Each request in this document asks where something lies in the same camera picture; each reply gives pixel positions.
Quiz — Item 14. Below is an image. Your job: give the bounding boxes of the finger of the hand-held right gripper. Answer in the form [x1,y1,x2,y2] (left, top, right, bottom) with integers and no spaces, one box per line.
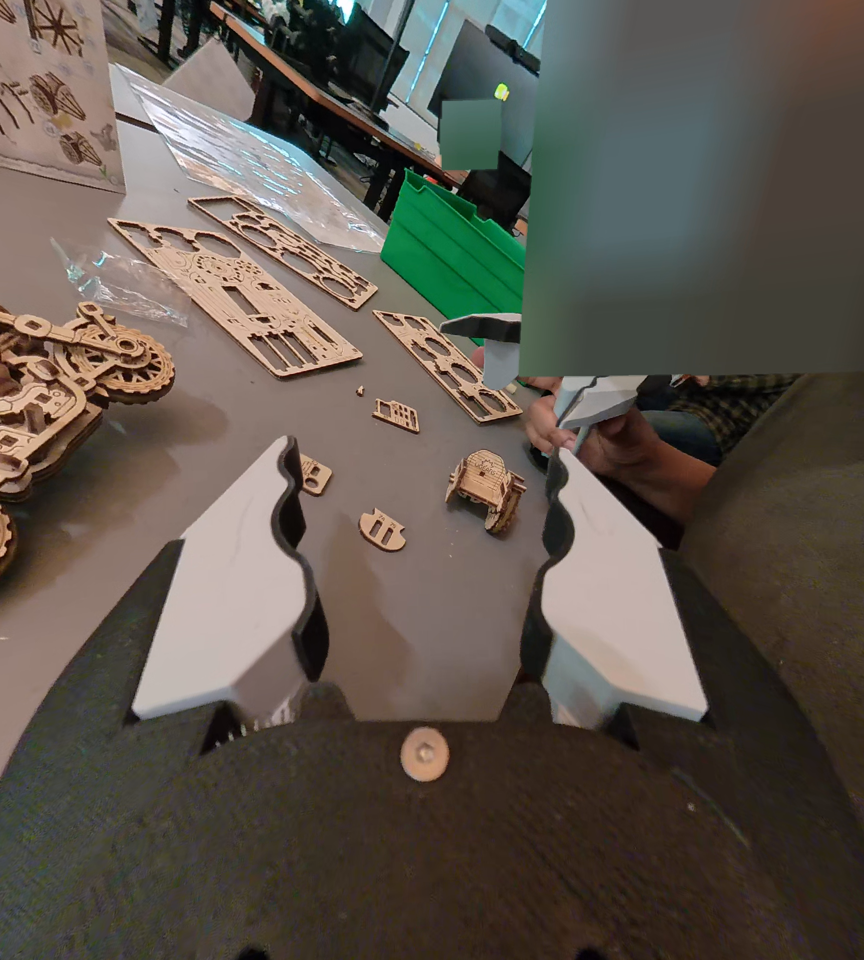
[554,375,641,457]
[438,312,524,393]

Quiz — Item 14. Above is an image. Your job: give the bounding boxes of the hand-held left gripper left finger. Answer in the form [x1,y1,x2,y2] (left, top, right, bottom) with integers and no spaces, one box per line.
[130,435,330,735]

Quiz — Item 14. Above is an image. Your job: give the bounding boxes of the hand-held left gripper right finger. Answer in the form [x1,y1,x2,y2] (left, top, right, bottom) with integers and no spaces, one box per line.
[519,447,710,735]

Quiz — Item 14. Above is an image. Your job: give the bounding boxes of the gear-holed wooden puzzle sheet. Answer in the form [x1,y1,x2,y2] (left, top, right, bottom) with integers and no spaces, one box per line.
[373,309,524,426]

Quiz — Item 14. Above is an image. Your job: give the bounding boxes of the person's right forearm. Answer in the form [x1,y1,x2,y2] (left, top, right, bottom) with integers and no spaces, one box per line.
[627,427,721,530]

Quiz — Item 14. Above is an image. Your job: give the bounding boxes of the grey desk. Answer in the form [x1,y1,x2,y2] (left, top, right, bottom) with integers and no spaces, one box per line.
[0,63,553,897]

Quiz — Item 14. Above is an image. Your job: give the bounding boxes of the background wooden desk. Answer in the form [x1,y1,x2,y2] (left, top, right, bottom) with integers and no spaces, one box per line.
[210,0,470,189]

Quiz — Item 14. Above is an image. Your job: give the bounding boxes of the person's right hand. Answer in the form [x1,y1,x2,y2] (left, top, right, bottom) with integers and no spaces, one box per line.
[525,375,673,489]

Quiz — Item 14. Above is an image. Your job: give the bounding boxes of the green plastic bin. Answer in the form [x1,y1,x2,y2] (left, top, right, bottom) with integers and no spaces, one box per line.
[381,168,534,320]

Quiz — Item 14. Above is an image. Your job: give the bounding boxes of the small wooden cone model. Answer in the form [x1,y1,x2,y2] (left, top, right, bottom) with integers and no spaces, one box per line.
[444,448,529,535]

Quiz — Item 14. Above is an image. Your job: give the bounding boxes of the grid-cut wooden piece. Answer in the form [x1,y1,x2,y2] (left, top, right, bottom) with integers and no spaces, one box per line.
[372,397,421,435]

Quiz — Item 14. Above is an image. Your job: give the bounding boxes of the rounded two-slot wooden piece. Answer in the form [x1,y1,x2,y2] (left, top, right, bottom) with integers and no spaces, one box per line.
[358,507,408,554]

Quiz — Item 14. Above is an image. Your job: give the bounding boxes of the round-holed wooden puzzle sheet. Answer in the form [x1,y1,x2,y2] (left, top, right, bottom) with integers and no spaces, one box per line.
[188,195,379,312]

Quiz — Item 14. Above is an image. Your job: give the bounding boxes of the person's brown sweater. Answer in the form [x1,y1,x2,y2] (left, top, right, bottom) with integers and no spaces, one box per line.
[683,373,864,960]

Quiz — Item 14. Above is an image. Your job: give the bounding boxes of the grey background monitor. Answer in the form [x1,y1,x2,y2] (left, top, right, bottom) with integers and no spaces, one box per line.
[428,18,541,174]

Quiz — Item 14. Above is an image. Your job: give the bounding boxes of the wooden motorcycle model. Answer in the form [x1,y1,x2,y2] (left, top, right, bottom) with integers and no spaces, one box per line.
[0,296,176,605]

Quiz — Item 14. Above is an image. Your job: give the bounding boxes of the slotted wooden puzzle sheet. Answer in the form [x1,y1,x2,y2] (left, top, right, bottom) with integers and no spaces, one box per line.
[107,217,364,380]

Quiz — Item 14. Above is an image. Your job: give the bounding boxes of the clear plastic sheet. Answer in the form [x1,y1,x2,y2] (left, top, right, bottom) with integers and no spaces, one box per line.
[113,63,391,256]

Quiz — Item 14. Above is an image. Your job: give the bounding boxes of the black background monitor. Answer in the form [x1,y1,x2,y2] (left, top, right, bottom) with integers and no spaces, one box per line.
[330,11,412,114]

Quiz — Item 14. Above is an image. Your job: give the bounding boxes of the small clear plastic bag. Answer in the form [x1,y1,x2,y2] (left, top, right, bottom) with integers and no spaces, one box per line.
[49,236,191,329]

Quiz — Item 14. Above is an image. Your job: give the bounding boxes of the printed instruction booklet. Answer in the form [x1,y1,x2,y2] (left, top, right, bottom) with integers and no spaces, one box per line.
[0,0,127,195]

